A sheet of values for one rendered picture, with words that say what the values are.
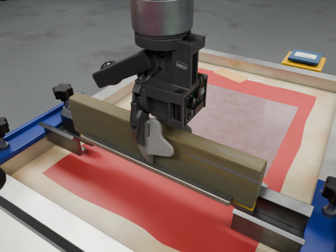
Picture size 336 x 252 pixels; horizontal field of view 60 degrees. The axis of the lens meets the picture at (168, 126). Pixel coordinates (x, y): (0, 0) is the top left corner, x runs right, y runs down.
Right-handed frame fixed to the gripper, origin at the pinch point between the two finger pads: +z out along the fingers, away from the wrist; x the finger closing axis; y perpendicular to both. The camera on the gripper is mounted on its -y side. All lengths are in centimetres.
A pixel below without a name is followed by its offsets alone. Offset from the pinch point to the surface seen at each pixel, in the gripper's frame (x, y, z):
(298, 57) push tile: 75, 10, 8
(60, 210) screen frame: -14.6, -8.3, 5.7
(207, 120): 24.9, -1.1, 9.4
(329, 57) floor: 356, 13, 107
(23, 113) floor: 83, -196, 104
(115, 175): -1.6, -8.4, 9.2
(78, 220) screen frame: -14.5, -4.4, 5.7
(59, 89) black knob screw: 4.8, -27.9, -1.4
